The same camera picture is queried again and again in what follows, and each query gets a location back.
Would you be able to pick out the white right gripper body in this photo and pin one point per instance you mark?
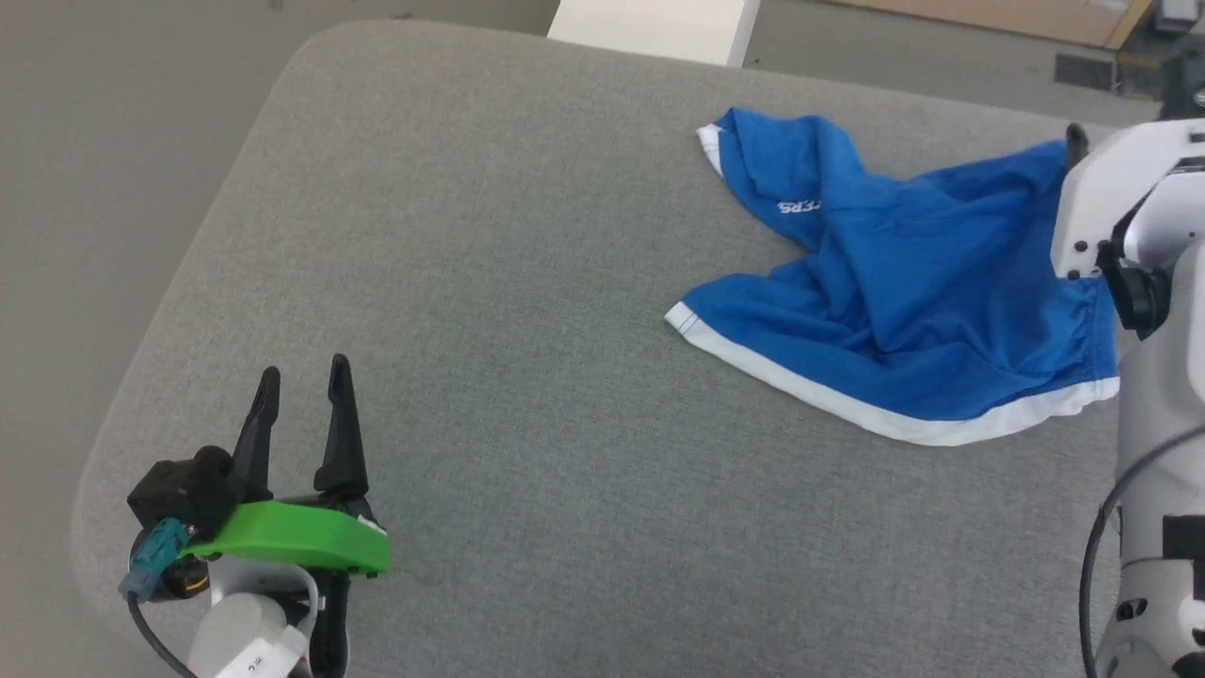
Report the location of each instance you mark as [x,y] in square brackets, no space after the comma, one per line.
[1106,198]

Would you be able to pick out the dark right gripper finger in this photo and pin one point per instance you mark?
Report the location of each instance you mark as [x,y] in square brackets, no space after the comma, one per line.
[1077,143]

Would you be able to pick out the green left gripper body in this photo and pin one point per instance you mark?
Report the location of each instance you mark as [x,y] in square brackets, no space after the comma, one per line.
[292,535]

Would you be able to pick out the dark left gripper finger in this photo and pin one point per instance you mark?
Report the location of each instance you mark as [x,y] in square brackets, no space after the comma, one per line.
[256,433]
[343,433]

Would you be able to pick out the blue shorts with white trim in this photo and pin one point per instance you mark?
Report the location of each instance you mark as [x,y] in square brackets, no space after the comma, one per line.
[923,301]

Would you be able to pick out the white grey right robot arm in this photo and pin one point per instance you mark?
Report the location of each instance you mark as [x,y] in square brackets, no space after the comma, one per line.
[1163,452]

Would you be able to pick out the white box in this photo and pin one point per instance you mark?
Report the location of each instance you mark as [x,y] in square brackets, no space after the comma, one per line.
[654,28]

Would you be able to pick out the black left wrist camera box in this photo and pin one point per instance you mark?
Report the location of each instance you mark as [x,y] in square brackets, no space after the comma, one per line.
[184,492]

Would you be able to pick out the dark equipment frame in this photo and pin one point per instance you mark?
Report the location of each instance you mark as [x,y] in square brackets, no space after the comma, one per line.
[1167,56]

